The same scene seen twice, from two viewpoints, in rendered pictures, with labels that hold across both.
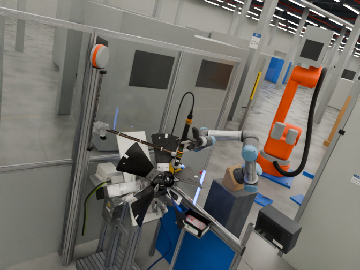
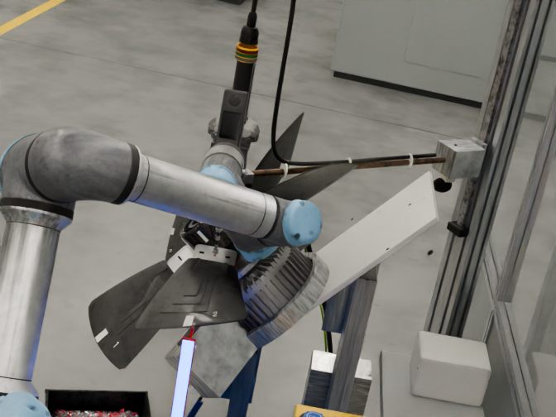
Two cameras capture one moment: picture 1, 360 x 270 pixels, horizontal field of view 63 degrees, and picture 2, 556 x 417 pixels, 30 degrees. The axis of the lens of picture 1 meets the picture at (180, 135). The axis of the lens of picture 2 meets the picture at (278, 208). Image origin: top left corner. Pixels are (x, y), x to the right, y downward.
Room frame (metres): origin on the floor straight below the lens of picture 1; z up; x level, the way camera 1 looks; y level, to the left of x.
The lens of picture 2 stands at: (3.40, -1.30, 2.19)
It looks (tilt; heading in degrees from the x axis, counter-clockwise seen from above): 24 degrees down; 136
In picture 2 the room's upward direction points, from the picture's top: 10 degrees clockwise
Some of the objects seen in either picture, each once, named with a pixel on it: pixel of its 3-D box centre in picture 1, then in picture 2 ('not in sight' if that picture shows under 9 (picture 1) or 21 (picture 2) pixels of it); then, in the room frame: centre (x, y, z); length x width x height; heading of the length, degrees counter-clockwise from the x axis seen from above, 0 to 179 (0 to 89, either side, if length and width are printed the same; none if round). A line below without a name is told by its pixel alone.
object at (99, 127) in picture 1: (100, 127); (460, 158); (2.01, 0.59, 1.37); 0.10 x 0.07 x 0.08; 81
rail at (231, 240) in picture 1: (201, 215); not in sight; (2.10, -0.35, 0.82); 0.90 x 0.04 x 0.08; 46
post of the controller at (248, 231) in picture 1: (247, 234); not in sight; (1.81, -0.66, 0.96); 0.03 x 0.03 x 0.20; 46
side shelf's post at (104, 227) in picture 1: (106, 220); not in sight; (2.21, 0.44, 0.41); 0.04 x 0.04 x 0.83; 46
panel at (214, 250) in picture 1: (189, 248); not in sight; (2.10, -0.35, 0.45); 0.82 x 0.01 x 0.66; 46
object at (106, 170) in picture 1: (106, 173); (448, 364); (2.18, 0.52, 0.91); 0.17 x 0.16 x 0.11; 46
